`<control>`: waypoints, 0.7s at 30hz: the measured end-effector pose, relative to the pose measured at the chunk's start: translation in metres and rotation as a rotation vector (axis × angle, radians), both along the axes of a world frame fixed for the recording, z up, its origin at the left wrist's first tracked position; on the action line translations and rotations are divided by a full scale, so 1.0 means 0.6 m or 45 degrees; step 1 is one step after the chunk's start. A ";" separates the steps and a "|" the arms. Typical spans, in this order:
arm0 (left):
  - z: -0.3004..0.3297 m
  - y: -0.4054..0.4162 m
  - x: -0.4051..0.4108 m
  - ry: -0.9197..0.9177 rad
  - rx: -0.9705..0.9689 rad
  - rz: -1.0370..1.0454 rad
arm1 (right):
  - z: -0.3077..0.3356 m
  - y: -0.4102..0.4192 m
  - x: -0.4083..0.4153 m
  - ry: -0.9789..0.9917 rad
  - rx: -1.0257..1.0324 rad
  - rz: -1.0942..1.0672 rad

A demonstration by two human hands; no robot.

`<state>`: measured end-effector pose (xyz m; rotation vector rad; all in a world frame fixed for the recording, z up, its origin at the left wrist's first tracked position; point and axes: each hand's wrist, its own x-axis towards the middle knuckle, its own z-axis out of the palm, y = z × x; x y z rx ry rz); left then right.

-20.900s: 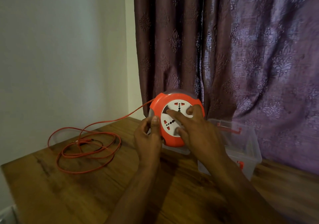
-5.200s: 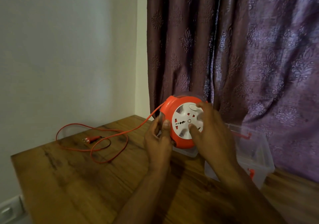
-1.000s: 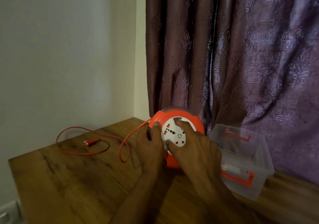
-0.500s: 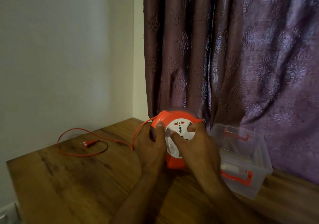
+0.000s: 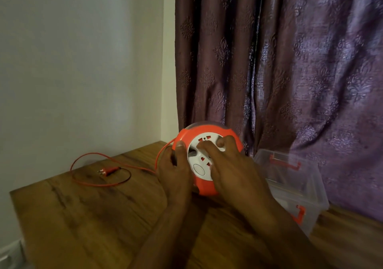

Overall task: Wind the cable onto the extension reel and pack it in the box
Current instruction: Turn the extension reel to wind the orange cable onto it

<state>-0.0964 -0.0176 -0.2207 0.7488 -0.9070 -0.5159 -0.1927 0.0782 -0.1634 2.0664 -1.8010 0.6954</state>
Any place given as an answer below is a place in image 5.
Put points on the person's right hand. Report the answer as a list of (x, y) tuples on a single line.
[(239, 179)]

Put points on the person's left hand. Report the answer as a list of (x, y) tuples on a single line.
[(175, 179)]

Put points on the orange extension cord reel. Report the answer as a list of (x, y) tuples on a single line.
[(194, 135)]

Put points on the clear plastic box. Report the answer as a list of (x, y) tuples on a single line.
[(299, 182)]

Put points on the person's left forearm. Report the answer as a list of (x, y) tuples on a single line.
[(164, 239)]

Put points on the person's right forearm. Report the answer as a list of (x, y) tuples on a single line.
[(290, 239)]

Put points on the purple patterned curtain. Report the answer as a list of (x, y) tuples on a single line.
[(299, 53)]

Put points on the white wall socket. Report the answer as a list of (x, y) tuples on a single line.
[(10, 258)]

